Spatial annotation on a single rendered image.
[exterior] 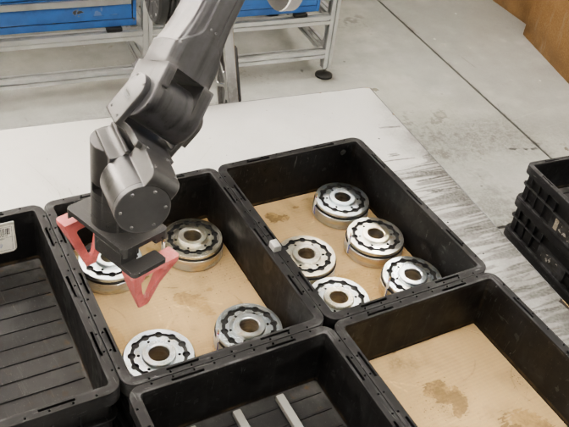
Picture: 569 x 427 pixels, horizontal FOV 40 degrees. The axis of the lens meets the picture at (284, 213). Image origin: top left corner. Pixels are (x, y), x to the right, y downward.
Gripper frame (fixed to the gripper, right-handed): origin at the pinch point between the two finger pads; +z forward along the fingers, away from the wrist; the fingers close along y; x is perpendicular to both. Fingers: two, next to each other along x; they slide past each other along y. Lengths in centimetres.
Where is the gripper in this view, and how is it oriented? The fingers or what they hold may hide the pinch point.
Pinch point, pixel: (116, 278)
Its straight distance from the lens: 95.5
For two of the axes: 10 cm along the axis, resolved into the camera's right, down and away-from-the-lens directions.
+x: 6.5, -3.7, 6.6
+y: 7.5, 4.7, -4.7
